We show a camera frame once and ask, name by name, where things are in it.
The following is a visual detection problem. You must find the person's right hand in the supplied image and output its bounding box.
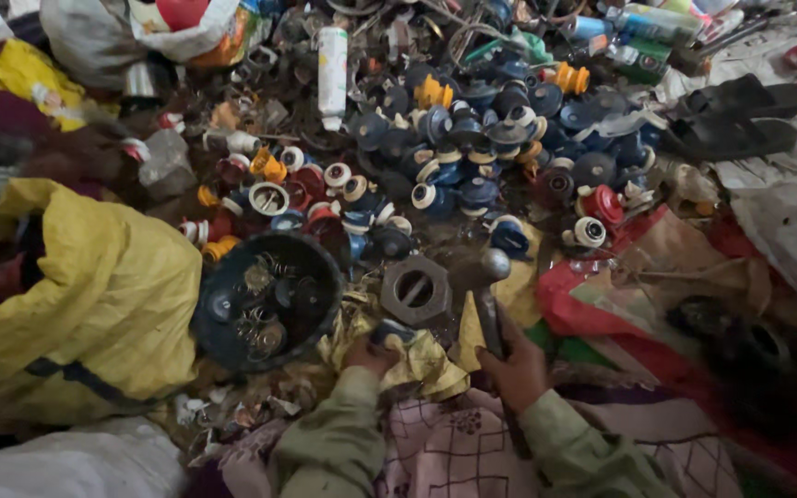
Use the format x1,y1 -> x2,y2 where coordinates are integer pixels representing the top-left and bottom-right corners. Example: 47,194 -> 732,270
475,325 -> 552,416

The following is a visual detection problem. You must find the person's left hand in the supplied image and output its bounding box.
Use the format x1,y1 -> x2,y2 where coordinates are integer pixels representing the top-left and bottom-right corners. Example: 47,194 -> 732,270
343,335 -> 401,379

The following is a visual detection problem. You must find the blue plastic cap piece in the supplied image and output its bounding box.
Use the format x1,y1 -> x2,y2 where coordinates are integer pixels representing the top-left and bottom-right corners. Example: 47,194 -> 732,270
369,319 -> 418,348

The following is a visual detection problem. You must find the metal hammer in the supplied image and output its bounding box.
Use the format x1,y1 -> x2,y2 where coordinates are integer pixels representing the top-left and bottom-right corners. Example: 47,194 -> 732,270
448,247 -> 533,460

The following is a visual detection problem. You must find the crumpled yellow cloth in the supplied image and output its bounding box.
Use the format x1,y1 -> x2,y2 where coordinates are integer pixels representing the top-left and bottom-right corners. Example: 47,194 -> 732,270
315,228 -> 545,403

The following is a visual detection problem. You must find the grey hexagonal metal block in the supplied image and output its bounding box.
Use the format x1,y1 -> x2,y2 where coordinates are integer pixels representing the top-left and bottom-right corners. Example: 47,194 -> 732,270
379,254 -> 454,328

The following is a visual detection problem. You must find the pink checked cloth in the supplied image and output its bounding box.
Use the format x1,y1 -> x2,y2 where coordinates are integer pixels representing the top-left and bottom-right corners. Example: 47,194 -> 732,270
217,387 -> 745,498

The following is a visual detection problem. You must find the dark bowl of metal parts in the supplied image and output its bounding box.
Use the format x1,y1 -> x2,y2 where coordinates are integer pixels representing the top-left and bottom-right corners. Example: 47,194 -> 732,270
190,231 -> 345,375

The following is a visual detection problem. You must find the white round cap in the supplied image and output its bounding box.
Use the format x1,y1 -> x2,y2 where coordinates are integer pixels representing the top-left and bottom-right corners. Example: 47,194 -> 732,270
562,216 -> 607,250

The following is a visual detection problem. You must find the red plastic bag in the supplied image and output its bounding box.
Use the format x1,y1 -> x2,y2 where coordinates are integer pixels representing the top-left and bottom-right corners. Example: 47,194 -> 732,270
535,204 -> 797,498

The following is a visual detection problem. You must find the red and white cap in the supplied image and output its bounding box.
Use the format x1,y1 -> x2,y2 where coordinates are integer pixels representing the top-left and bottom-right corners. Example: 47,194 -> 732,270
574,183 -> 625,227

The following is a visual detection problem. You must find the heap of blue plastic caps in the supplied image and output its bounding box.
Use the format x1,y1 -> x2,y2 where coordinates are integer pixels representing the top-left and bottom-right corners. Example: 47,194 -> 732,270
177,59 -> 662,264

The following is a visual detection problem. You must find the yellow plastic spool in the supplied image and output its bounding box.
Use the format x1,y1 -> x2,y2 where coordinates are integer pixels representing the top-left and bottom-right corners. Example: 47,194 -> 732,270
553,61 -> 592,96
413,73 -> 455,112

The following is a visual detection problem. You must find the white spray can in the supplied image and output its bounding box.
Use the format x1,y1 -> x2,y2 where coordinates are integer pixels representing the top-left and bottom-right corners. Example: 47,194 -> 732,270
317,26 -> 350,133

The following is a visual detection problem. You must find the yellow sack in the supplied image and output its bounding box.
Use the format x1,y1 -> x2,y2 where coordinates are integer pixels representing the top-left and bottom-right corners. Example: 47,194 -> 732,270
0,178 -> 203,427

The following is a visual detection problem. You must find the heap of scrap metal rings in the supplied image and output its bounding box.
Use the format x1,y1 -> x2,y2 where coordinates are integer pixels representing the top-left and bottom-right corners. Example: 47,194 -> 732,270
232,0 -> 565,77

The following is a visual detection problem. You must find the white woven sheet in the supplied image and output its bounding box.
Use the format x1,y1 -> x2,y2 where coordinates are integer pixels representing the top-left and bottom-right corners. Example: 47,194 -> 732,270
654,10 -> 797,388

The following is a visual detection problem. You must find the white sack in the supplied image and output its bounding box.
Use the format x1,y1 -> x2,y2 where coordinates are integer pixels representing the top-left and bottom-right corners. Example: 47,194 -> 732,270
0,415 -> 189,498

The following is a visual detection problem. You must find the pile of spray cans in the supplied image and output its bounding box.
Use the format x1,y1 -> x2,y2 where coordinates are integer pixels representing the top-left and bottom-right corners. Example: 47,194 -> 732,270
565,0 -> 745,87

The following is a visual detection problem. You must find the small steel cup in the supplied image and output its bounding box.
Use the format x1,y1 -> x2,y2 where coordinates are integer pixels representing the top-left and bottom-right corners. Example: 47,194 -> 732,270
123,60 -> 159,99

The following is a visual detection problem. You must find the clear plastic bag of scrap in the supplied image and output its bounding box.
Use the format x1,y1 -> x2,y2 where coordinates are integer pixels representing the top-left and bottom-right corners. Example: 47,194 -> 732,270
39,0 -> 275,87

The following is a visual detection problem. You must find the yellow printed wrapper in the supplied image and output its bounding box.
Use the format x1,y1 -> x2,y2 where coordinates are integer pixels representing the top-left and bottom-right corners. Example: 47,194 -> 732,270
0,37 -> 121,134

